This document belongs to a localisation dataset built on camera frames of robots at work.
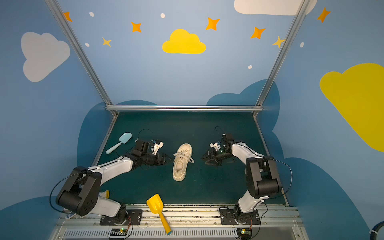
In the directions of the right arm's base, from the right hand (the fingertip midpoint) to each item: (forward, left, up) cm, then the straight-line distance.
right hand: (205, 159), depth 86 cm
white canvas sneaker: (+2, +14, -1) cm, 14 cm away
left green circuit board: (-36, +42, -11) cm, 57 cm away
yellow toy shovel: (-24, +25, -8) cm, 36 cm away
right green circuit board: (-33, -21, -12) cm, 41 cm away
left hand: (0, +21, -1) cm, 21 cm away
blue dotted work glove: (-31, +69, -7) cm, 76 cm away
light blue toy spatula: (+17, +57, -7) cm, 60 cm away
